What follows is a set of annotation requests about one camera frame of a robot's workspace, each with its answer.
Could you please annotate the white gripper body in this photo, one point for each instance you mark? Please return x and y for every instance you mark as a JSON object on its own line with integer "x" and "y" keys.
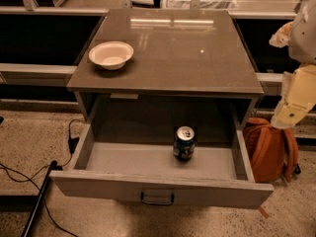
{"x": 304, "y": 39}

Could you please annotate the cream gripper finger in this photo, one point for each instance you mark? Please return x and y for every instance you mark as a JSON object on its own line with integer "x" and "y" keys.
{"x": 298, "y": 97}
{"x": 281, "y": 37}

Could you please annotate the blue pepsi can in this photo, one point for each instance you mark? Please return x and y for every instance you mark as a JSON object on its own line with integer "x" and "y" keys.
{"x": 185, "y": 142}

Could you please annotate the open grey top drawer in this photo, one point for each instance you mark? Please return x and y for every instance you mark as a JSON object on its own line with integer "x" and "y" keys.
{"x": 127, "y": 147}

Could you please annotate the grey cabinet with counter top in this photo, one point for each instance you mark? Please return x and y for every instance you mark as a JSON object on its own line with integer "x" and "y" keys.
{"x": 175, "y": 52}

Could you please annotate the orange backpack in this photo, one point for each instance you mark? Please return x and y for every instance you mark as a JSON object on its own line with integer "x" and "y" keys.
{"x": 273, "y": 152}

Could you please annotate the white paper bowl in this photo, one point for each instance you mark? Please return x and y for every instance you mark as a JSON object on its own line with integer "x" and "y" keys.
{"x": 111, "y": 55}

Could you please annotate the black power adapter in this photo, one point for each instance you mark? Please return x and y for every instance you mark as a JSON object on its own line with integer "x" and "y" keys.
{"x": 72, "y": 144}

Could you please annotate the black pole on floor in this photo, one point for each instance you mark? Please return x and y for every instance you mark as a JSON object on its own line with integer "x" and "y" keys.
{"x": 35, "y": 212}

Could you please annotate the black metal drawer handle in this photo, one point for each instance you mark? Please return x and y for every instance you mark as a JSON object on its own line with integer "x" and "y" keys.
{"x": 150, "y": 199}

